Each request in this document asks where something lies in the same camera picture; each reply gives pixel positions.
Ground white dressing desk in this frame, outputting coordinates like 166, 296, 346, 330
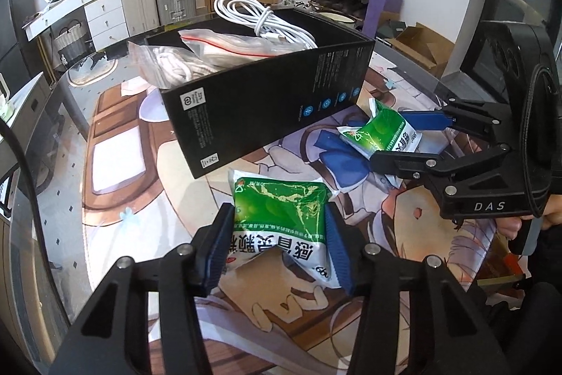
24, 0, 131, 51

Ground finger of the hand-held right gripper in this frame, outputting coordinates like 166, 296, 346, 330
369, 142, 513, 183
397, 99, 502, 141

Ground purple yoga mat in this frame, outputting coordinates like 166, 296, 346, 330
362, 0, 404, 40

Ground large zip bag white cords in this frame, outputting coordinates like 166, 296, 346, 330
127, 40, 220, 90

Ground round white basin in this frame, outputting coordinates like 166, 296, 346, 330
314, 9, 356, 30

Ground green medicine packet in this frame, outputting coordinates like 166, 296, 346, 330
228, 168, 342, 289
337, 98, 424, 161

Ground white cable bundle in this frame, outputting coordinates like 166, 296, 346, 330
214, 0, 318, 50

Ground open cardboard box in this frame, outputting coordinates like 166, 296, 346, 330
386, 22, 456, 80

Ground dark green boxes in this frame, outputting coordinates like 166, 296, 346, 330
378, 21, 407, 40

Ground wicker basket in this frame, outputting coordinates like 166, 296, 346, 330
53, 21, 91, 69

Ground black cable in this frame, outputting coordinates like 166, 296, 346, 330
0, 124, 58, 272

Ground printed cartoon table mat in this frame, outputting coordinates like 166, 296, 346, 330
83, 50, 534, 375

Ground black cardboard box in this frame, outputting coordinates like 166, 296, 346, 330
145, 4, 376, 180

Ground grey side table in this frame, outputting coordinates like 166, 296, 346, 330
0, 72, 52, 138

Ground person's right hand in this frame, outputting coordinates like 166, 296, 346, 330
495, 219, 524, 246

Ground small red-strip zip bag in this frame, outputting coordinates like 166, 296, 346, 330
178, 28, 287, 64

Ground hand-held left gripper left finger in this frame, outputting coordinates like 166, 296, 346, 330
48, 203, 235, 375

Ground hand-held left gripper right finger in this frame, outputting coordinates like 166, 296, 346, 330
324, 206, 514, 375

